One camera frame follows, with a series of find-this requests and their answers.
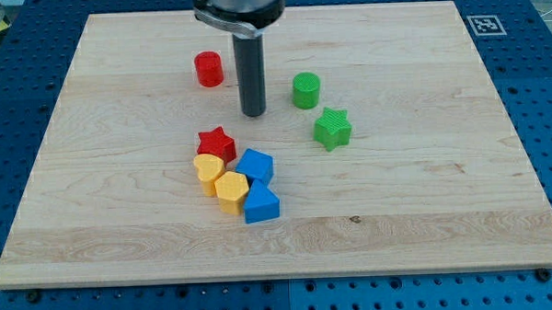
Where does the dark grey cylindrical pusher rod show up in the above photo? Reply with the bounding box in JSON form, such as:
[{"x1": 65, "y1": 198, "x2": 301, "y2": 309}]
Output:
[{"x1": 232, "y1": 35, "x2": 266, "y2": 117}]

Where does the red star block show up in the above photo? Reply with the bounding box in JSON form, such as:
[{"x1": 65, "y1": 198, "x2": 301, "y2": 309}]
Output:
[{"x1": 197, "y1": 127, "x2": 237, "y2": 164}]

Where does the green star block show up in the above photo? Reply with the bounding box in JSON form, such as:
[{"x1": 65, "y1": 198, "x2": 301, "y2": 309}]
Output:
[{"x1": 313, "y1": 107, "x2": 352, "y2": 152}]

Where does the red cylinder block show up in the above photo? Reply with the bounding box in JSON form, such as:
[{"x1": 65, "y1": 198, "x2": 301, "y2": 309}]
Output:
[{"x1": 193, "y1": 51, "x2": 224, "y2": 87}]

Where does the green cylinder block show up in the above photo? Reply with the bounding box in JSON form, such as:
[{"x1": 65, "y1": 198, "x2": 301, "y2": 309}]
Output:
[{"x1": 292, "y1": 72, "x2": 320, "y2": 109}]

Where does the blue cube block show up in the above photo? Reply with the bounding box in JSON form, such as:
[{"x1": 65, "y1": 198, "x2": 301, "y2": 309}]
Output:
[{"x1": 235, "y1": 148, "x2": 274, "y2": 186}]

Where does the yellow heart block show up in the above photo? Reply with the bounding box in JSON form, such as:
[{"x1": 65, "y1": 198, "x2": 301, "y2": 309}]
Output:
[{"x1": 192, "y1": 154, "x2": 225, "y2": 197}]

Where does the yellow hexagon block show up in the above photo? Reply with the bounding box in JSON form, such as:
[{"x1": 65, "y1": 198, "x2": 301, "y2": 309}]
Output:
[{"x1": 214, "y1": 171, "x2": 249, "y2": 215}]

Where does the blue triangle block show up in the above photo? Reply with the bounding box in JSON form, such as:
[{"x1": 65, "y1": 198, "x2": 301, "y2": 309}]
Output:
[{"x1": 244, "y1": 180, "x2": 281, "y2": 224}]

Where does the light wooden board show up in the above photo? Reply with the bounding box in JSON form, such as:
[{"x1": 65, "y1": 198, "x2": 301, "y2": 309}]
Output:
[{"x1": 0, "y1": 1, "x2": 552, "y2": 290}]

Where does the white fiducial marker tag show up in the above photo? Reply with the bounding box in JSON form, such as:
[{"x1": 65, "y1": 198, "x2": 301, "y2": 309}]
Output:
[{"x1": 466, "y1": 15, "x2": 507, "y2": 37}]

